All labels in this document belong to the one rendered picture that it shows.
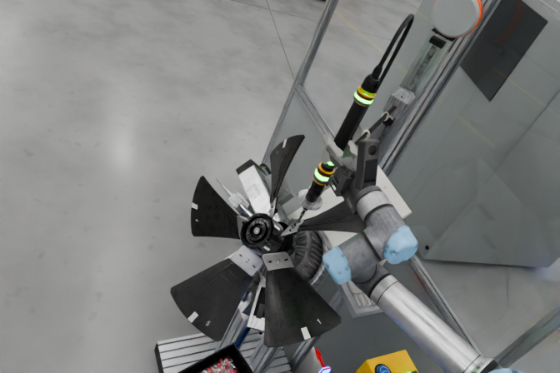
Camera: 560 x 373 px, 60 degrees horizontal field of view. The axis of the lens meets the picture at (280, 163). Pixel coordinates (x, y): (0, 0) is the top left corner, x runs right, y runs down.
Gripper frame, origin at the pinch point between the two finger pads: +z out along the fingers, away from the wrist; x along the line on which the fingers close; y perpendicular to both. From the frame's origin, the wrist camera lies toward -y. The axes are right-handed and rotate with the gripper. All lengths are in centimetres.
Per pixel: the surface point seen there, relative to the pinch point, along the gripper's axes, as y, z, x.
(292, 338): 49, -27, -5
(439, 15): -20, 40, 54
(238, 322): 106, 9, 8
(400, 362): 59, -37, 33
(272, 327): 50, -22, -9
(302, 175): 100, 85, 70
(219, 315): 69, -6, -15
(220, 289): 63, 0, -14
